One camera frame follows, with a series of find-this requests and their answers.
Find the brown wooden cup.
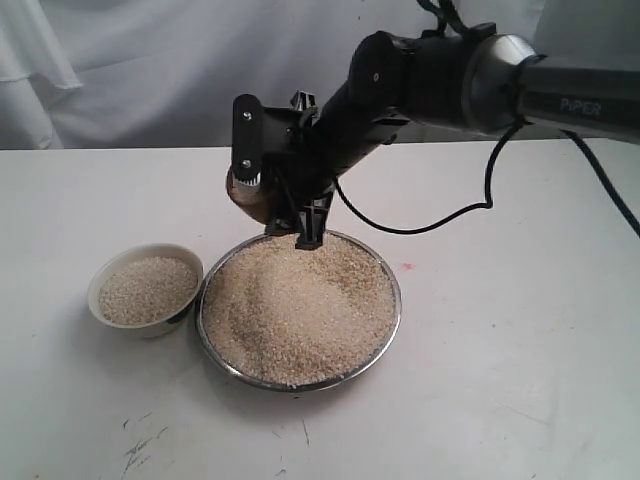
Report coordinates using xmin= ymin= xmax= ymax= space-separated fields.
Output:
xmin=225 ymin=169 xmax=278 ymax=225

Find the black cable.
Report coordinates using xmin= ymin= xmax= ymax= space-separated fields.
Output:
xmin=329 ymin=0 xmax=640 ymax=235

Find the white ceramic bowl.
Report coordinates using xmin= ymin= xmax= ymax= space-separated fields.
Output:
xmin=87 ymin=243 xmax=204 ymax=339

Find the white backdrop cloth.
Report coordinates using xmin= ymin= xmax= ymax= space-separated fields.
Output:
xmin=0 ymin=0 xmax=640 ymax=150

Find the rice heap in steel plate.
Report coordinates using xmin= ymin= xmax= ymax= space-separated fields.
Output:
xmin=203 ymin=234 xmax=397 ymax=386

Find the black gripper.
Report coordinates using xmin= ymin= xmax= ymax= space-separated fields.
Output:
xmin=259 ymin=91 xmax=350 ymax=250

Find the rice in white bowl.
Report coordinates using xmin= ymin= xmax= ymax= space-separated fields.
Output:
xmin=98 ymin=256 xmax=199 ymax=325

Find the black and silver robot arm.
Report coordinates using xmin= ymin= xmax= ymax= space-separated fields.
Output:
xmin=265 ymin=24 xmax=639 ymax=250

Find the large steel plate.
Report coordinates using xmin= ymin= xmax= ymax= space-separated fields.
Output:
xmin=198 ymin=230 xmax=403 ymax=393

